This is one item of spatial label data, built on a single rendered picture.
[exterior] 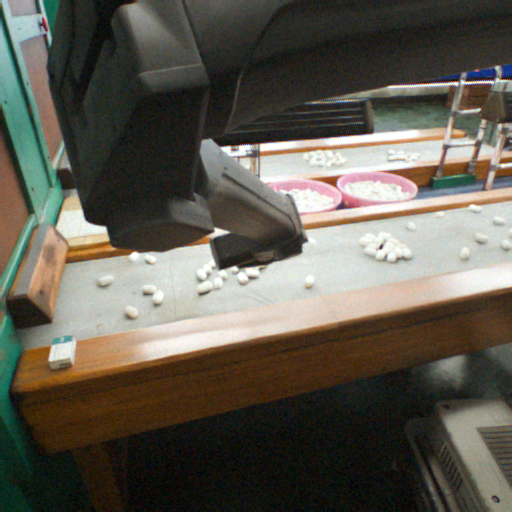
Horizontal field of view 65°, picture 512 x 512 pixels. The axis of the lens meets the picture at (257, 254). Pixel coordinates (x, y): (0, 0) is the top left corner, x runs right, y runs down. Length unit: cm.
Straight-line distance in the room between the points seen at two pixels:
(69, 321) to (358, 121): 76
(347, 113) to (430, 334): 52
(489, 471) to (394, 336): 33
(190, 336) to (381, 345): 40
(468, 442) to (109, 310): 83
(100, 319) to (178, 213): 71
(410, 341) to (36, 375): 73
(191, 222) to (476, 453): 93
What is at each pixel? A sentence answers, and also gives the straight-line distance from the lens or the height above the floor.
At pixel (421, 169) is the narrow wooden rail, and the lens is 173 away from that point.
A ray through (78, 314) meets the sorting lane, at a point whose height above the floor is 74.
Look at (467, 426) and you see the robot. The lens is 111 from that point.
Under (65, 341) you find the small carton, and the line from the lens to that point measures 81.
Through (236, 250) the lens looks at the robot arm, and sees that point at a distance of 60.
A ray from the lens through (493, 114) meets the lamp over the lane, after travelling 123.
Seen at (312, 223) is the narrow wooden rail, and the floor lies 76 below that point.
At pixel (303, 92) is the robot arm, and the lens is 20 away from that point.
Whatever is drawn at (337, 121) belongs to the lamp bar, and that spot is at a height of 107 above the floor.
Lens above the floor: 129
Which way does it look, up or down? 32 degrees down
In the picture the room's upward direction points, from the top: straight up
